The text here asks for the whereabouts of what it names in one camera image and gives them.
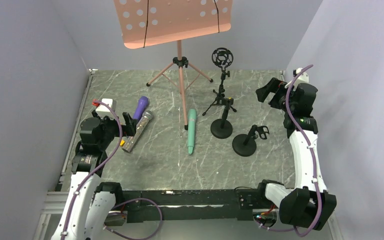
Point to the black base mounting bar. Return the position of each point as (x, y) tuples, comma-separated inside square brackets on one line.
[(241, 203)]

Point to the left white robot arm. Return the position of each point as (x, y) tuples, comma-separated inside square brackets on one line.
[(90, 199)]

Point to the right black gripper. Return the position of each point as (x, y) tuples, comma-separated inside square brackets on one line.
[(273, 92)]

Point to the teal toy microphone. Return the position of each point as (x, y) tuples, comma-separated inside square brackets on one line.
[(191, 130)]

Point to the aluminium frame rail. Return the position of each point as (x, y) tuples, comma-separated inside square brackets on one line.
[(55, 198)]

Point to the black round base mic stand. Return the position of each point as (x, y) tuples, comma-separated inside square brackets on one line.
[(221, 128)]

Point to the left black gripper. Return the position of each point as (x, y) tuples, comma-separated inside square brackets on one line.
[(125, 121)]

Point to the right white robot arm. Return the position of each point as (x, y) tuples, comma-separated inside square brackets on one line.
[(309, 204)]

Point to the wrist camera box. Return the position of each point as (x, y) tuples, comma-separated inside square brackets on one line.
[(301, 77), (105, 107)]

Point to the silver glitter microphone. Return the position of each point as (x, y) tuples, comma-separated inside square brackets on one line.
[(140, 127)]

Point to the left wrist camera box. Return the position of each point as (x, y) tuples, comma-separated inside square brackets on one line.
[(105, 107)]

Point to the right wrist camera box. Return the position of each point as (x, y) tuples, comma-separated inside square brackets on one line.
[(301, 77)]

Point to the pink music stand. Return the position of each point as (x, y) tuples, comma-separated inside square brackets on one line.
[(146, 23)]

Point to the black shock mount tripod stand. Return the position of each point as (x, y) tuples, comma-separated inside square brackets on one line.
[(221, 58)]

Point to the purple toy microphone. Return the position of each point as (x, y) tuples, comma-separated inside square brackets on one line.
[(142, 104)]

